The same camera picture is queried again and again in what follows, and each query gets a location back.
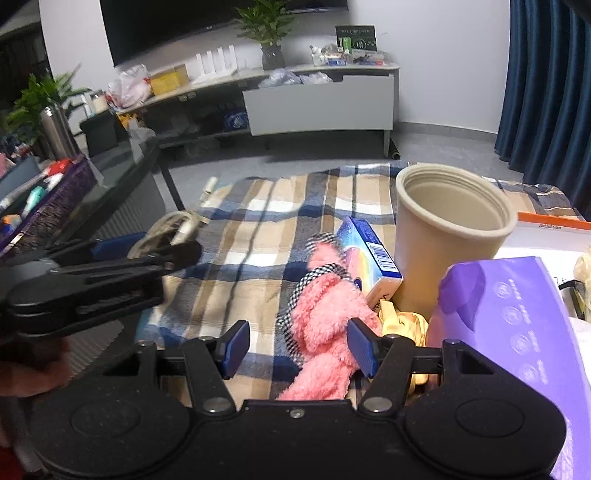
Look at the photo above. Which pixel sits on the orange rimmed white box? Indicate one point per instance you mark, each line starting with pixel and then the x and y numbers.
pixel 531 240

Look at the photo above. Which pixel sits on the white jar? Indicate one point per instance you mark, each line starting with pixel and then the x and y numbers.
pixel 98 104

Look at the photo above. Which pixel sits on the purple tissue pack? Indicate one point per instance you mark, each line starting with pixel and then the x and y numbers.
pixel 508 332

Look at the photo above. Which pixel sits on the plaid blanket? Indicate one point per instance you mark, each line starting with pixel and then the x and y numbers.
pixel 258 221

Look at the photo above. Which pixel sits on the pile of assorted packets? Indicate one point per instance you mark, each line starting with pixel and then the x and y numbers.
pixel 32 194

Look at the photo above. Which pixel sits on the white plastic bag red print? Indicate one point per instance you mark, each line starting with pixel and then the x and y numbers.
pixel 129 87

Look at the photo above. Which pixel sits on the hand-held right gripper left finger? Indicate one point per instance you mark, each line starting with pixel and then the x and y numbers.
pixel 235 347

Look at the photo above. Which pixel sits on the black rectangular panel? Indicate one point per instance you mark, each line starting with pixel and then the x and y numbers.
pixel 104 134

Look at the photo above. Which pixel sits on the yellow plastic bag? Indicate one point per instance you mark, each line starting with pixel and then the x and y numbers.
pixel 584 277

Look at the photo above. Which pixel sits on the clutter of small bottles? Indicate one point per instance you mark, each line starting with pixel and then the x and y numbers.
pixel 346 56

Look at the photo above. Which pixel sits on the blue bag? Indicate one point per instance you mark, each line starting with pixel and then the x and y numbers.
pixel 236 120

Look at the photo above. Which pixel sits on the grey storage box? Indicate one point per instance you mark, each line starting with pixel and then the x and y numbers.
pixel 18 177

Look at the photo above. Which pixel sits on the potted plant dark vase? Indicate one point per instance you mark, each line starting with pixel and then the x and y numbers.
pixel 270 41

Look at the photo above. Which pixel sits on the purple ornate tray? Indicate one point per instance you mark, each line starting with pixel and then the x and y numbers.
pixel 60 203

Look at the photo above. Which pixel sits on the black television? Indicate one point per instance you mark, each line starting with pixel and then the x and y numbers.
pixel 207 23

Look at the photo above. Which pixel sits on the blue rainbow small box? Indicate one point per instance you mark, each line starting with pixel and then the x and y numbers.
pixel 364 258

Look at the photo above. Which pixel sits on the dark blue curtain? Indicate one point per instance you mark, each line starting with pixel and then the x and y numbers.
pixel 545 92

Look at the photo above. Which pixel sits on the white cylinder object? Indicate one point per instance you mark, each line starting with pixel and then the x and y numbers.
pixel 210 187

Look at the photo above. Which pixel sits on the yellow box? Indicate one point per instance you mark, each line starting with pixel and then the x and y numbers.
pixel 168 81

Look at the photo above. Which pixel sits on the steel thermos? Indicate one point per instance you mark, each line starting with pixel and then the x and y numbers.
pixel 57 134

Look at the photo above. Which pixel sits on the yellow scrunchie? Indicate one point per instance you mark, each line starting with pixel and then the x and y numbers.
pixel 406 323

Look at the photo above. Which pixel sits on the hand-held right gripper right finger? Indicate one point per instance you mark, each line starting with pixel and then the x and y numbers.
pixel 362 347

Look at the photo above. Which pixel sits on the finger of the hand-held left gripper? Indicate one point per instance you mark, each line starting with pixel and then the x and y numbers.
pixel 152 264
pixel 115 244

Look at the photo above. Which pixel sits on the round black glass table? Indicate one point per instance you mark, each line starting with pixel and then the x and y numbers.
pixel 124 175

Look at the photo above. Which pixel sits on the black green box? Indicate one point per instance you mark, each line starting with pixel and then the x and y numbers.
pixel 356 39

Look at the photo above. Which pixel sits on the clear plastic bags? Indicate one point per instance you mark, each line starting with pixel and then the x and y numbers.
pixel 291 78

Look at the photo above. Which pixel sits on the person's left hand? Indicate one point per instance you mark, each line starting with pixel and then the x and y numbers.
pixel 32 369

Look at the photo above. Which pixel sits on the pink fluffy cloth checkered trim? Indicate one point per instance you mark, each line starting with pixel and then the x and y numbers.
pixel 323 318

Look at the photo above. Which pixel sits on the green leafy houseplant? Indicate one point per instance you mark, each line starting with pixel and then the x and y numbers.
pixel 41 97

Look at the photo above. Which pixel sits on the long tv stand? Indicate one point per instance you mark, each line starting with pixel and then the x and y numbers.
pixel 221 85

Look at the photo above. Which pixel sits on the white router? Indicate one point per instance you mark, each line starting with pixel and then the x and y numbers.
pixel 214 67

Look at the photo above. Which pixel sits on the white cabinet drawer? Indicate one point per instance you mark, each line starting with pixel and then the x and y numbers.
pixel 318 106

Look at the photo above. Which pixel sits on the beige cup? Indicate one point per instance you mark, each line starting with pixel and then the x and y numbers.
pixel 434 258

